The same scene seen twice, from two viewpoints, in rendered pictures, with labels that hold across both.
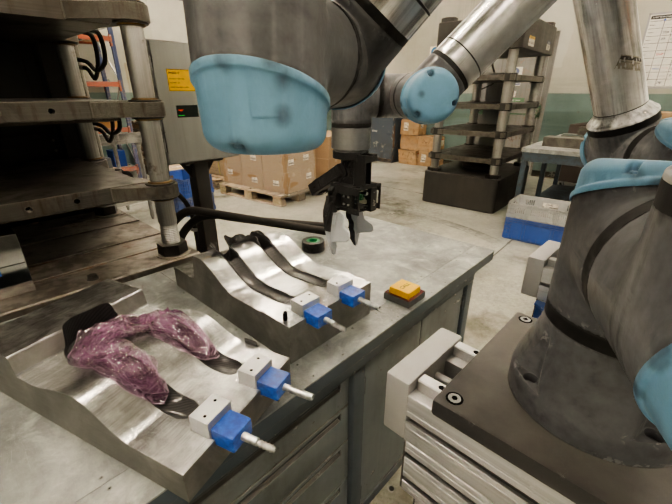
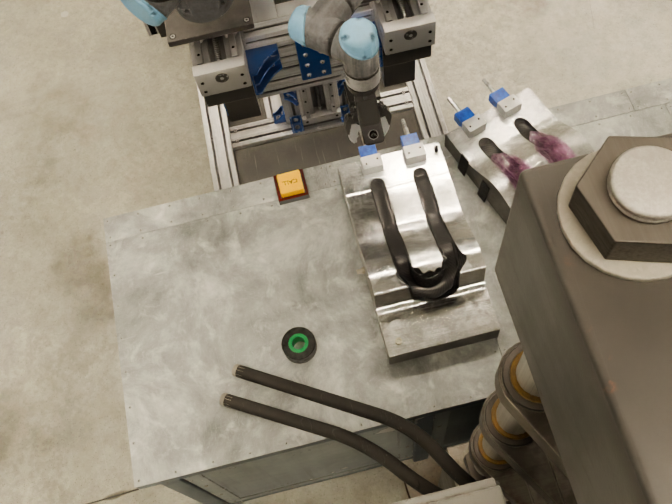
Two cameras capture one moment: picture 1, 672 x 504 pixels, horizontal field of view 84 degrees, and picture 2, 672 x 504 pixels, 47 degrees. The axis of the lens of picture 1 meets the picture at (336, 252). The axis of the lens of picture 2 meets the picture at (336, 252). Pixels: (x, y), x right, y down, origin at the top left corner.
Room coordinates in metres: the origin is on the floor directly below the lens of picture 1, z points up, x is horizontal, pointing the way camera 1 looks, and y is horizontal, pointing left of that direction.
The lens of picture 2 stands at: (1.54, 0.58, 2.54)
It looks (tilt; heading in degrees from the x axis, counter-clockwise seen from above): 65 degrees down; 225
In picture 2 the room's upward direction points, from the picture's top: 12 degrees counter-clockwise
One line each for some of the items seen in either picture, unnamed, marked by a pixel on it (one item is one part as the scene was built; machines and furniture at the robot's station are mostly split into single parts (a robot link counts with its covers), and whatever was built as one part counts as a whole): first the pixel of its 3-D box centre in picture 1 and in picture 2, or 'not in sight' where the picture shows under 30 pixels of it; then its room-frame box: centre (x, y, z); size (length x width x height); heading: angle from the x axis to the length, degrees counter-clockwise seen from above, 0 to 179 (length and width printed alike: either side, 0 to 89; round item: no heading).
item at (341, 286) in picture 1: (355, 297); (367, 150); (0.73, -0.04, 0.89); 0.13 x 0.05 x 0.05; 47
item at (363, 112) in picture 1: (353, 95); (358, 48); (0.74, -0.03, 1.31); 0.09 x 0.08 x 0.11; 93
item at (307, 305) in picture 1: (321, 317); (409, 140); (0.65, 0.03, 0.89); 0.13 x 0.05 x 0.05; 47
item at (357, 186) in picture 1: (353, 182); (363, 93); (0.74, -0.03, 1.15); 0.09 x 0.08 x 0.12; 47
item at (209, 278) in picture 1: (264, 276); (415, 244); (0.88, 0.19, 0.87); 0.50 x 0.26 x 0.14; 47
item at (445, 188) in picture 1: (490, 116); not in sight; (5.06, -1.97, 1.03); 1.54 x 0.94 x 2.06; 139
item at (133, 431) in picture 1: (137, 360); (546, 181); (0.56, 0.37, 0.86); 0.50 x 0.26 x 0.11; 64
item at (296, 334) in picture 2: (313, 244); (299, 345); (1.22, 0.08, 0.82); 0.08 x 0.08 x 0.04
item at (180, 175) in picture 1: (183, 183); not in sight; (4.38, 1.80, 0.32); 0.60 x 0.41 x 0.22; 55
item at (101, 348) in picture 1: (137, 339); (546, 172); (0.56, 0.36, 0.90); 0.26 x 0.18 x 0.08; 64
